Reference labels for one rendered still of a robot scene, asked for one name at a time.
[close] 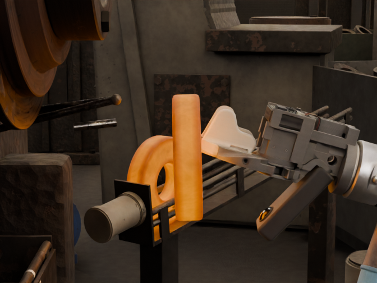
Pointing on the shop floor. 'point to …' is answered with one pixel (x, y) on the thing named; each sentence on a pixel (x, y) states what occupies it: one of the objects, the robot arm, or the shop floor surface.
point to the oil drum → (290, 20)
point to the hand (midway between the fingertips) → (188, 141)
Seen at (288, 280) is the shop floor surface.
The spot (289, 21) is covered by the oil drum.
